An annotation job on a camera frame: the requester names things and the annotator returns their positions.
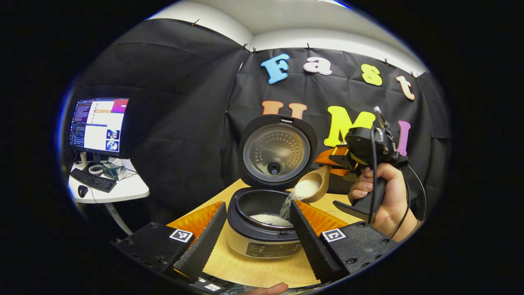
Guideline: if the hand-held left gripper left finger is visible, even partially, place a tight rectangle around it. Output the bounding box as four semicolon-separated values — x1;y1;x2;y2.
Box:
111;202;228;284

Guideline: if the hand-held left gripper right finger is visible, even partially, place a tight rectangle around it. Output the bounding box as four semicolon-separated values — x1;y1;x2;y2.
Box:
289;200;398;284

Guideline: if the wooden spoon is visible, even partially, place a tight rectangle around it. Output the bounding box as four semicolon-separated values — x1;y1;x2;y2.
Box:
296;165;332;204

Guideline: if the white rice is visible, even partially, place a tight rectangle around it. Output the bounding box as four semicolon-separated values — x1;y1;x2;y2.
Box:
250;179;321;227

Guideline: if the black silver rice cooker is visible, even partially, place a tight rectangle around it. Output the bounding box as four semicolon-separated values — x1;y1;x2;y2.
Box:
225;114;318;259

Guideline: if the white side table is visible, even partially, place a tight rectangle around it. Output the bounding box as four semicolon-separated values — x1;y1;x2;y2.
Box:
68;158;150;236

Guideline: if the crumpled plastic bag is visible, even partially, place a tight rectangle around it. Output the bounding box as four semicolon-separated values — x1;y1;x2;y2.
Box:
102;162;127;181

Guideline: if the black keyboard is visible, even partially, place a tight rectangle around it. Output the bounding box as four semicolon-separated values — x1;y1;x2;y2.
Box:
70;168;117;193

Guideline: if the black backdrop cloth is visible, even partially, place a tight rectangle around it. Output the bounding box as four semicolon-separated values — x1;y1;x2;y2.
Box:
61;18;451;246

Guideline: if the computer monitor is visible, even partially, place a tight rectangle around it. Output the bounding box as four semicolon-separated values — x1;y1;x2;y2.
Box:
69;97;130;164

